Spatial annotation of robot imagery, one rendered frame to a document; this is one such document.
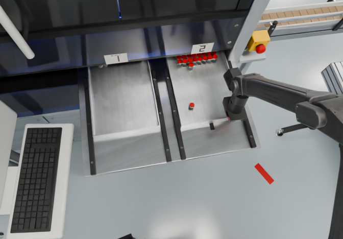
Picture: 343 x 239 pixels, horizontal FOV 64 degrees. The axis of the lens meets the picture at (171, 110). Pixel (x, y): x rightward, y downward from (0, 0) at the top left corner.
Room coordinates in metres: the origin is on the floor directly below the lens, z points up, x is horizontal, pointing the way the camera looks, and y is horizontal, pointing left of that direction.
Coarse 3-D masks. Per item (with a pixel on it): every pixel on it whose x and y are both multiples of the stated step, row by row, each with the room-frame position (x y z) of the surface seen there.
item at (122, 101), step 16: (112, 64) 0.61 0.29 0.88; (128, 64) 0.62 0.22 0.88; (144, 64) 0.63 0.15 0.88; (96, 80) 0.52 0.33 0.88; (112, 80) 0.53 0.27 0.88; (128, 80) 0.54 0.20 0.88; (144, 80) 0.55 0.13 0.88; (96, 96) 0.45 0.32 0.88; (112, 96) 0.46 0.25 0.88; (128, 96) 0.47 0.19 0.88; (144, 96) 0.48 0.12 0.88; (96, 112) 0.38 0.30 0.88; (112, 112) 0.39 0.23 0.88; (128, 112) 0.40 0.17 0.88; (144, 112) 0.41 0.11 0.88; (96, 128) 0.31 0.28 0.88; (112, 128) 0.32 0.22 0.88; (128, 128) 0.33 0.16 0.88; (144, 128) 0.33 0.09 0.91
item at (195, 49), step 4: (200, 44) 0.66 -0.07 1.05; (204, 44) 0.66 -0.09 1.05; (208, 44) 0.67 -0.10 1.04; (212, 44) 0.68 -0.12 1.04; (192, 48) 0.65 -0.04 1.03; (196, 48) 0.65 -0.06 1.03; (200, 48) 0.66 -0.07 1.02; (208, 48) 0.67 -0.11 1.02; (192, 52) 0.65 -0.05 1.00; (196, 52) 0.66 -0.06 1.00; (200, 52) 0.66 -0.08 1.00; (204, 52) 0.67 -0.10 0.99
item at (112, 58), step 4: (104, 56) 0.54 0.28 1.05; (108, 56) 0.55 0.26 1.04; (112, 56) 0.55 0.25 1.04; (116, 56) 0.55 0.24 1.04; (120, 56) 0.56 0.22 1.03; (124, 56) 0.56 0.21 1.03; (108, 60) 0.54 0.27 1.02; (112, 60) 0.55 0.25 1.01; (116, 60) 0.55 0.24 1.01; (120, 60) 0.56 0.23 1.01; (124, 60) 0.56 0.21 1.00
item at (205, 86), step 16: (176, 64) 0.66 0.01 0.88; (224, 64) 0.70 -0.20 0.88; (176, 80) 0.58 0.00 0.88; (192, 80) 0.59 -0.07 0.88; (208, 80) 0.60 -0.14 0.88; (224, 80) 0.62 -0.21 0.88; (176, 96) 0.50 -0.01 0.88; (192, 96) 0.52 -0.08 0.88; (208, 96) 0.53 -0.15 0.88; (224, 96) 0.54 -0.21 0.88; (192, 112) 0.44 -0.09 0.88; (208, 112) 0.45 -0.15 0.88; (224, 112) 0.46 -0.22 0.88
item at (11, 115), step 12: (0, 108) 0.31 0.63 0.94; (0, 120) 0.27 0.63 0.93; (12, 120) 0.30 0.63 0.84; (0, 132) 0.23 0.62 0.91; (12, 132) 0.25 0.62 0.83; (0, 144) 0.19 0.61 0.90; (0, 156) 0.14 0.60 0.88; (0, 168) 0.10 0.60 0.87; (0, 180) 0.06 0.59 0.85; (0, 192) 0.02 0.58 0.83; (0, 204) -0.02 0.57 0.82
